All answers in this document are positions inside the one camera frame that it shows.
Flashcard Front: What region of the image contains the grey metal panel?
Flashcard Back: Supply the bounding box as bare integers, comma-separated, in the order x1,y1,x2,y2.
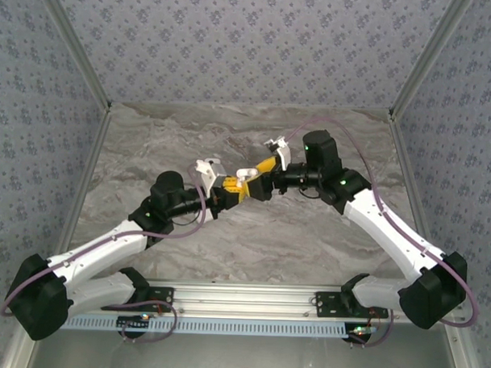
31,325,461,368

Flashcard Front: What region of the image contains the small black controller board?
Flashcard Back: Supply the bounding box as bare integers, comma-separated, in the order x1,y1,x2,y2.
116,313,152,330
347,324,378,344

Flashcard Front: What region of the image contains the aluminium table side rail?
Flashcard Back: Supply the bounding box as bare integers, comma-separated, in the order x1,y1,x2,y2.
46,104,114,283
384,111,451,257

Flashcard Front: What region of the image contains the thin aluminium table rail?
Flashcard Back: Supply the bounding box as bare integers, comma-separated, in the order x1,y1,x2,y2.
110,98,391,115

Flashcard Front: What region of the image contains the aluminium arm base rail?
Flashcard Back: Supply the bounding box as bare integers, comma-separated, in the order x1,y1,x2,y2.
99,277,468,327

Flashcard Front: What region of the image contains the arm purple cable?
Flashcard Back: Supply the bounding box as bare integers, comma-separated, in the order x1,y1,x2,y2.
0,179,209,347
278,117,485,353

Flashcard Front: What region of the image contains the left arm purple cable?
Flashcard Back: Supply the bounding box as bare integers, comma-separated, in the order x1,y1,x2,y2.
0,179,209,347

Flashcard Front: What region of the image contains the aluminium frame post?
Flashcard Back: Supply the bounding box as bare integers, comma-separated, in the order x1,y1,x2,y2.
30,0,117,112
387,0,475,125
443,322,483,368
2,337,38,368

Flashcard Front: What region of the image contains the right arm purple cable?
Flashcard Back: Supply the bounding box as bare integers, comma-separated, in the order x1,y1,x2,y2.
278,117,485,353

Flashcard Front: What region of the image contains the white slotted cable duct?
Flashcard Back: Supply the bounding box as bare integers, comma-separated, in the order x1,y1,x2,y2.
60,312,371,341

